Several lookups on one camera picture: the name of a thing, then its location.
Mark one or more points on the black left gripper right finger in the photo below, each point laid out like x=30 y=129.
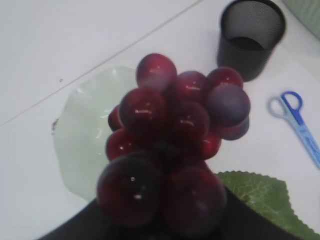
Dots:
x=240 y=222

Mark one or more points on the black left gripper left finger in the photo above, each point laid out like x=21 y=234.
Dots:
x=89 y=224

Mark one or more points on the purple grape bunch with leaves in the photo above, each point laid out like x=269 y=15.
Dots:
x=157 y=184

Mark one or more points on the blue scissors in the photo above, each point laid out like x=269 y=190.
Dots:
x=297 y=123

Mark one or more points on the light green wavy plate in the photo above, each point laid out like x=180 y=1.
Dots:
x=82 y=129

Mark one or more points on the black mesh pen holder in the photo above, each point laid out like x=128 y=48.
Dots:
x=250 y=30

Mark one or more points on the green plastic basket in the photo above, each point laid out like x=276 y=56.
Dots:
x=307 y=12

